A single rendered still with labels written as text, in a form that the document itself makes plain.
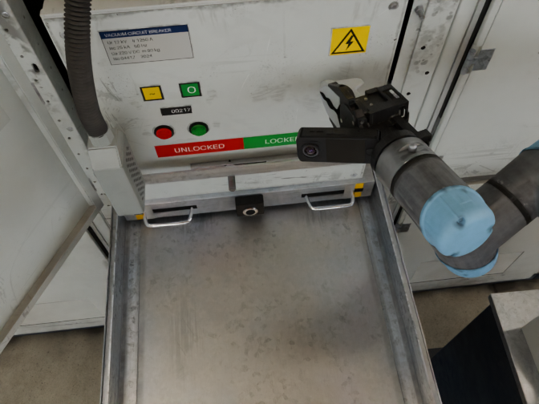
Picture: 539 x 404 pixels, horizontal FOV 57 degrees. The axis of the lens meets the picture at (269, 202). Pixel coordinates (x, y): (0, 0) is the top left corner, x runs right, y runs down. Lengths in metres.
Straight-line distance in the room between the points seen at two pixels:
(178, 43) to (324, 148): 0.25
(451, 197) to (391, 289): 0.50
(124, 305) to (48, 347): 1.01
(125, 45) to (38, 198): 0.42
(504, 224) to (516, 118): 0.46
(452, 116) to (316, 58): 0.36
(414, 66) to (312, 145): 0.31
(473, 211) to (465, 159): 0.61
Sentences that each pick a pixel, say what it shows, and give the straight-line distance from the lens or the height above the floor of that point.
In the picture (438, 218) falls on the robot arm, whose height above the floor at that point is 1.33.
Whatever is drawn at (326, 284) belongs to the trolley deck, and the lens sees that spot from 1.05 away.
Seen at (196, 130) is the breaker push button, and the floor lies 1.15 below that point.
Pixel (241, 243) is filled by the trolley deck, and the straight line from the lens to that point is 1.09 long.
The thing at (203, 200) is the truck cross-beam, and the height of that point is 0.92.
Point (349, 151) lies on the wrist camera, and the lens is 0.70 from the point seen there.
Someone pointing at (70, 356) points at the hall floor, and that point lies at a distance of 2.01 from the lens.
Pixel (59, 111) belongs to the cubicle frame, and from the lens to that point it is 0.95.
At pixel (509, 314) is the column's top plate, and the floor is 0.75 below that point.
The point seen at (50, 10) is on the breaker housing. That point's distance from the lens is 0.75.
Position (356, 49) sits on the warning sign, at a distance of 0.80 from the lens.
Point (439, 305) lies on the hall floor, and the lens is 2.02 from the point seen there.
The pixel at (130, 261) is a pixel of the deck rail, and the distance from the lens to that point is 1.10.
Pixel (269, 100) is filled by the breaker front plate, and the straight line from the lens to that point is 0.85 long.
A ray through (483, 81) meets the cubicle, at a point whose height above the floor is 1.16.
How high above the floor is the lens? 1.82
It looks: 59 degrees down
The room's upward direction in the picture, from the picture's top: 2 degrees counter-clockwise
